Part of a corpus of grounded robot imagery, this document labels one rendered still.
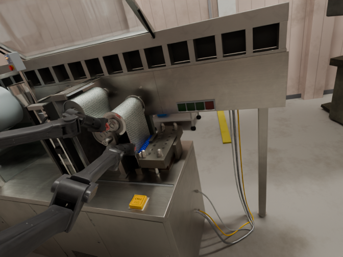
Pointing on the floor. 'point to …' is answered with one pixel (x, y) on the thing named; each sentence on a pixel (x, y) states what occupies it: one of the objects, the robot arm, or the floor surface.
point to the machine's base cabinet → (124, 227)
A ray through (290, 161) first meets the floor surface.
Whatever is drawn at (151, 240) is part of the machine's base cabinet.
